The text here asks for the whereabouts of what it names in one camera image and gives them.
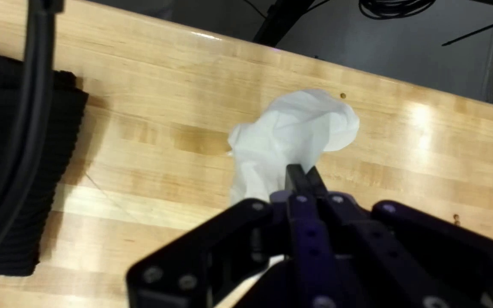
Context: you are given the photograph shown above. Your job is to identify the black floor cable coil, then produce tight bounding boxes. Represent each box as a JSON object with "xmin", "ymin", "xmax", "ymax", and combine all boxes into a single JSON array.
[{"xmin": 356, "ymin": 0, "xmax": 438, "ymax": 22}]

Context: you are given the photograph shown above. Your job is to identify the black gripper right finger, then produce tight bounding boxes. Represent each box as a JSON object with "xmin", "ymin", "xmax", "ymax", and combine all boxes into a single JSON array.
[{"xmin": 305, "ymin": 163, "xmax": 493, "ymax": 308}]

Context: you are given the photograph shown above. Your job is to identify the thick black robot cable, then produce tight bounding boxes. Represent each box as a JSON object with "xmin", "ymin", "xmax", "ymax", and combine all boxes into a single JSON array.
[{"xmin": 0, "ymin": 0, "xmax": 65, "ymax": 272}]

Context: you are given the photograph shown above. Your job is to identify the white tissue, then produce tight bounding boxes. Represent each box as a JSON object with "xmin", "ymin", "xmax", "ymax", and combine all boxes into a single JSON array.
[{"xmin": 226, "ymin": 87, "xmax": 363, "ymax": 205}]

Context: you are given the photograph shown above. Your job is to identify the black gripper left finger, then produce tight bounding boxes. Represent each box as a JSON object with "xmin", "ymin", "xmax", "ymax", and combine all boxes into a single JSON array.
[{"xmin": 125, "ymin": 163, "xmax": 336, "ymax": 308}]

